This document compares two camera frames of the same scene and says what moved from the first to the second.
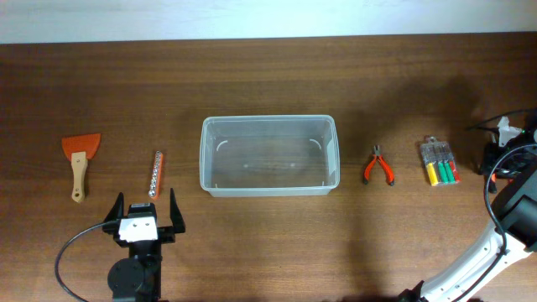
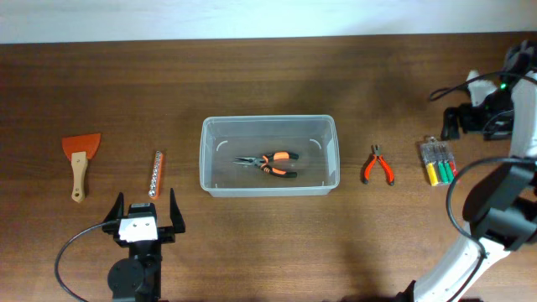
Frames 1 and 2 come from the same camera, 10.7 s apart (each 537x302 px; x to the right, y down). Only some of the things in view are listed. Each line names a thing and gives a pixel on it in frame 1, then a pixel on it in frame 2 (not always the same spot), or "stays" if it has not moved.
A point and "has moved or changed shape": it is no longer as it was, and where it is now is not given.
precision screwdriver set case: [440, 160] stays
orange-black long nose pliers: [492, 184] has moved or changed shape
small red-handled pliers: [388, 170] stays
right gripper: [490, 155] to [468, 126]
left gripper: [168, 234] stays
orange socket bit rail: [154, 188] stays
